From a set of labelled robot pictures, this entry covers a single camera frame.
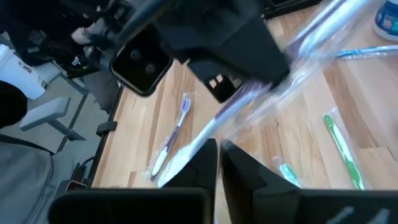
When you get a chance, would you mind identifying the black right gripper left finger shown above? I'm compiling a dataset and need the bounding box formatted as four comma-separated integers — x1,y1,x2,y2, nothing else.
163,138,218,200

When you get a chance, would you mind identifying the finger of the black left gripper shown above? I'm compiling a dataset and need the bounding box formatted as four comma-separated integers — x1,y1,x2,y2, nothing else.
186,35,249,103
229,17,290,91

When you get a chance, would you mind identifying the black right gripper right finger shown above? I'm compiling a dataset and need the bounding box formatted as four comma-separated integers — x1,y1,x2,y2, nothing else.
220,140,301,224

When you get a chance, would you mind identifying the white purple toothbrush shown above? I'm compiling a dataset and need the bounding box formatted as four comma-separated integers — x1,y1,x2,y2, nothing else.
157,0,374,189

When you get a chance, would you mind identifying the green toothbrush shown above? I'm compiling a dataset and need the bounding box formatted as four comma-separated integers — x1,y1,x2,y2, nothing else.
273,157,302,189
322,107,373,190

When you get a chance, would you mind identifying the blue toothbrush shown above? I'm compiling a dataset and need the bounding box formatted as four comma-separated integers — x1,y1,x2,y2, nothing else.
335,44,398,60

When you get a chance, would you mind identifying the purple toothbrush in clear wrapper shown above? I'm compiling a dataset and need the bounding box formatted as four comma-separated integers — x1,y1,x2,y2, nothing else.
150,93,193,181

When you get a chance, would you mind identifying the black table clamp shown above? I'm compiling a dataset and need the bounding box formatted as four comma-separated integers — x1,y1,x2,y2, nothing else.
95,120,118,137

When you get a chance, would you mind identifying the person's hand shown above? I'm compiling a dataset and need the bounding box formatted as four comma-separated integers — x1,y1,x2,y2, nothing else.
70,18,106,46

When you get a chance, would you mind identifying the white wipes canister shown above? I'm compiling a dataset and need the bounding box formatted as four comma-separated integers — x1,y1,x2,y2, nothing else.
373,0,398,42

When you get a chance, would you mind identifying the grey metal stand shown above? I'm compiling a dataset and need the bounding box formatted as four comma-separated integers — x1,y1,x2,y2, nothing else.
19,70,90,153

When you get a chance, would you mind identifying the person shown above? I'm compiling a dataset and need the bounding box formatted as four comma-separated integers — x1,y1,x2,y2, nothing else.
0,79,55,224

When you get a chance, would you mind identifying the white bin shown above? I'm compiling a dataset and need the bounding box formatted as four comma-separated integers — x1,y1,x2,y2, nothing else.
0,43,47,101

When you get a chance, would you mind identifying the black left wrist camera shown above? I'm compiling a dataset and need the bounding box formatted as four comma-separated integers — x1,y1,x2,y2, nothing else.
109,24,174,97

